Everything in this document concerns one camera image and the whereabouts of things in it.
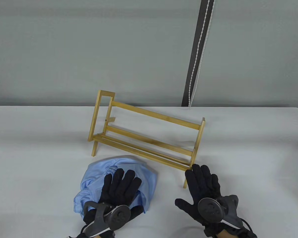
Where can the grey disc hand tracker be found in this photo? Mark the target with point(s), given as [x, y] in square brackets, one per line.
[209, 209]
[119, 216]

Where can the person's right hand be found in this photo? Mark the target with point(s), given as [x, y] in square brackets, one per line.
[203, 186]

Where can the person's left forearm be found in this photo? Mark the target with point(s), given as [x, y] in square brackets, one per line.
[97, 236]

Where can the wooden book rack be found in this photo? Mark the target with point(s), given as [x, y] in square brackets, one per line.
[151, 114]

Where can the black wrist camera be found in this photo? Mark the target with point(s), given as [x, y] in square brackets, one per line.
[212, 234]

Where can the person's left hand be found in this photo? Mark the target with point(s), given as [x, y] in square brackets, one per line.
[121, 186]

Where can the person's right forearm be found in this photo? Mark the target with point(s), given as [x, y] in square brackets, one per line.
[226, 234]

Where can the light blue long-sleeve shirt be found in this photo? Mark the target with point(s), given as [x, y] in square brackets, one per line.
[96, 173]

